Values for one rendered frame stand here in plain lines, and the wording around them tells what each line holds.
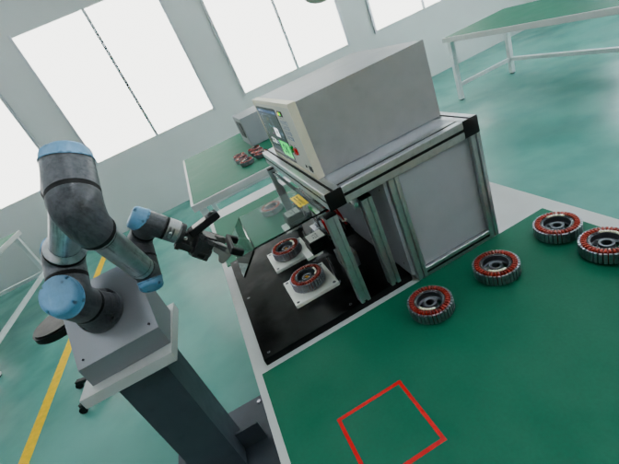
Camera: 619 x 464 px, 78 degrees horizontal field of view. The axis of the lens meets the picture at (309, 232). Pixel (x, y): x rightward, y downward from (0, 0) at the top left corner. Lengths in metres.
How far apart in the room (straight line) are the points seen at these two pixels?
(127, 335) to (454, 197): 1.11
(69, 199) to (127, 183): 4.96
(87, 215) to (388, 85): 0.78
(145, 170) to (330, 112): 5.00
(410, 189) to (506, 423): 0.55
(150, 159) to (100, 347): 4.55
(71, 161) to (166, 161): 4.83
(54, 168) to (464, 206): 1.01
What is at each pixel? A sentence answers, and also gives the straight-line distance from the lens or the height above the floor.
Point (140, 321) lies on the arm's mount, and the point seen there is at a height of 0.86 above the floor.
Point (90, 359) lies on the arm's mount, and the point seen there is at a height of 0.83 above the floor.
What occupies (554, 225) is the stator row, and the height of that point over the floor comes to 0.77.
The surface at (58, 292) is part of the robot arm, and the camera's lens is 1.31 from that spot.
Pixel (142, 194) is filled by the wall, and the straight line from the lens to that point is 5.94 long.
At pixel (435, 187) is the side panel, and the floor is 0.98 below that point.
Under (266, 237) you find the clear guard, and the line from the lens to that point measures 0.95.
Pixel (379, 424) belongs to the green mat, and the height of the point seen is 0.75.
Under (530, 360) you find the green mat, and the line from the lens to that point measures 0.91.
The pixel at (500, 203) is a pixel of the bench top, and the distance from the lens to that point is 1.39.
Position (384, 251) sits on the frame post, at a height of 0.88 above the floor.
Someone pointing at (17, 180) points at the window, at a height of 1.22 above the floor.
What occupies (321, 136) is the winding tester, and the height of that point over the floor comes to 1.21.
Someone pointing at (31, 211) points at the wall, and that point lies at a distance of 6.24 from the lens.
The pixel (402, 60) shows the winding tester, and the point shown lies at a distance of 1.08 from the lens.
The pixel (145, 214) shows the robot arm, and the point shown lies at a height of 1.17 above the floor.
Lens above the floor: 1.45
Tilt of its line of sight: 26 degrees down
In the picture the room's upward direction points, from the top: 25 degrees counter-clockwise
